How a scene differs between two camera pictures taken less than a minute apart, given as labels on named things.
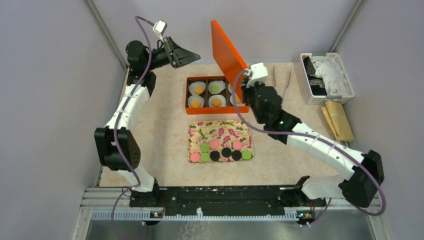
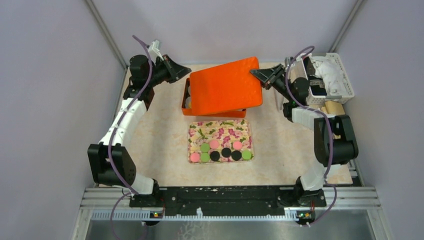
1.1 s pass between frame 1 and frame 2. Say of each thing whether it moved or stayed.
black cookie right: stayed
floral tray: stayed
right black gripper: moved
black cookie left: stayed
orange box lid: moved
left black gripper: moved
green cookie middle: stayed
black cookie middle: stayed
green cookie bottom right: stayed
